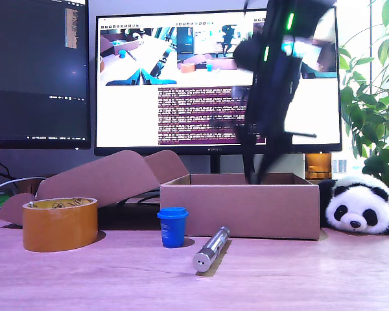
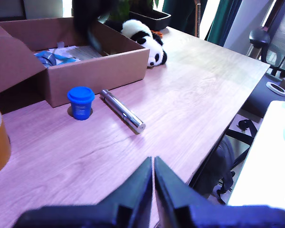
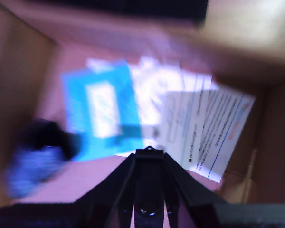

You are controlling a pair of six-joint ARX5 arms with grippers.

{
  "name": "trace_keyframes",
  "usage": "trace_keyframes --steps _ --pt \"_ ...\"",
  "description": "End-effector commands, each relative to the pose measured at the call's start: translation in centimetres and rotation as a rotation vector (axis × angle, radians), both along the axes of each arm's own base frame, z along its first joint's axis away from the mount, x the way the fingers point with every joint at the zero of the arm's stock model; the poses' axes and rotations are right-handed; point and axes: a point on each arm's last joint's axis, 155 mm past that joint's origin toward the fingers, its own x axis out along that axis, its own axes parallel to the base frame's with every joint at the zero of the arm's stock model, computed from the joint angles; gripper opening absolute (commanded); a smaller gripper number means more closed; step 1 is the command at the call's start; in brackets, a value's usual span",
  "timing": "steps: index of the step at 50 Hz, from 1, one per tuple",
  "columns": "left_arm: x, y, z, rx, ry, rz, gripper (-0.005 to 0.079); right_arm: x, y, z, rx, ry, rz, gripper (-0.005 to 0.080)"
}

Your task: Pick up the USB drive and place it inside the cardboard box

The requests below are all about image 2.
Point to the grey backpack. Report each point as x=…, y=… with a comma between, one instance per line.
x=216, y=166

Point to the dark grey seat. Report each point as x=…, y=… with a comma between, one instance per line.
x=259, y=99

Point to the green leafy houseplant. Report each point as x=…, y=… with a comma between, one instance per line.
x=123, y=7

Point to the dark green curtain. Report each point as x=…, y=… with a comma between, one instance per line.
x=180, y=14
x=224, y=21

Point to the black mesh office chair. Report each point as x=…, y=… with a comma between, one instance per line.
x=259, y=38

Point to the small orange object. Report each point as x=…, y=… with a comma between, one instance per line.
x=157, y=33

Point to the white printed papers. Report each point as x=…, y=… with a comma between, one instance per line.
x=85, y=53

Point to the white printed board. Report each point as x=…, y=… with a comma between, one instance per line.
x=263, y=154

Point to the black chair base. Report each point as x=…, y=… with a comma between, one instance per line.
x=248, y=126

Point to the black plant trough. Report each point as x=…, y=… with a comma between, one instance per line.
x=154, y=20

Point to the small blue lidded cup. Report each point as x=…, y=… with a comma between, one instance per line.
x=80, y=104

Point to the silver metal flashlight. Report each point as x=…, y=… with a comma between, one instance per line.
x=122, y=111

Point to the open brown cardboard box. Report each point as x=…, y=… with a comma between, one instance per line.
x=97, y=71

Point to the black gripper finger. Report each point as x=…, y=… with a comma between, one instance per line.
x=95, y=39
x=171, y=190
x=137, y=190

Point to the white tape roll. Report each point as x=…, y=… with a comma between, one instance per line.
x=276, y=89

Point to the panda plush toy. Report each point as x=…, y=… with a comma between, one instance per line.
x=142, y=33

